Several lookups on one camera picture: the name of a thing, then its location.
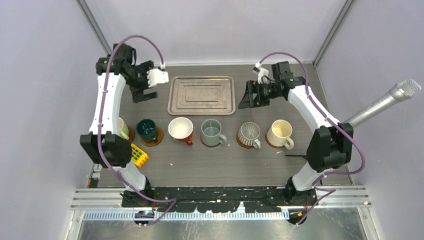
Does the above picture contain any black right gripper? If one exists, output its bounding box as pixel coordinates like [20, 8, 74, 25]
[239, 80, 282, 109]

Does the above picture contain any red white mug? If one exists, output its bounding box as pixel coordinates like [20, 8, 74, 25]
[167, 117, 195, 146]

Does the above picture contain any silver metal tray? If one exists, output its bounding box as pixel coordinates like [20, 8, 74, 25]
[167, 76, 236, 116]

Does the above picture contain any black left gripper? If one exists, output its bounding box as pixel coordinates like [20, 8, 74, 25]
[125, 61, 158, 103]

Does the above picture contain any grey ribbed mug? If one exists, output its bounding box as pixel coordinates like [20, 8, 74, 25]
[238, 122, 262, 149]

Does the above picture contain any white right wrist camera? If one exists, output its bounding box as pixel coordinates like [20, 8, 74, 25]
[252, 62, 270, 84]

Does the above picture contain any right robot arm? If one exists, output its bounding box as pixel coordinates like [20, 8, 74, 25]
[238, 61, 354, 205]

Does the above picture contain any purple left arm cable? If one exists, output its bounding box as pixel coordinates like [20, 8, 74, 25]
[96, 34, 178, 228]

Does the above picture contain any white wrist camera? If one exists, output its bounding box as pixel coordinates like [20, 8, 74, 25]
[147, 68, 169, 88]
[252, 62, 270, 84]

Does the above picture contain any silver microphone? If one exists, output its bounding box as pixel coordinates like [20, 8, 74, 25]
[343, 79, 422, 128]

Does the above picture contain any black microphone stand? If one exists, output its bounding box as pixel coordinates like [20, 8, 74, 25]
[285, 154, 308, 160]

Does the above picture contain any light green mug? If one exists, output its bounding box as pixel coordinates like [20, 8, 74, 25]
[118, 117, 130, 140]

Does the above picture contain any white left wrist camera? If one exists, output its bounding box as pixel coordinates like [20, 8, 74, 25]
[147, 68, 169, 88]

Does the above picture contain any dark green mug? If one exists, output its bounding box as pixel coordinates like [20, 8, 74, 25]
[135, 118, 158, 142]

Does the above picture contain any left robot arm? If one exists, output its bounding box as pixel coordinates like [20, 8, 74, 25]
[79, 43, 169, 207]

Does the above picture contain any cream mug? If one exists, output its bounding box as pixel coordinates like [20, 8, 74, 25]
[266, 119, 295, 150]

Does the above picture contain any yellow toy block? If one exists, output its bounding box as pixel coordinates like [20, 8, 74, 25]
[131, 143, 150, 168]

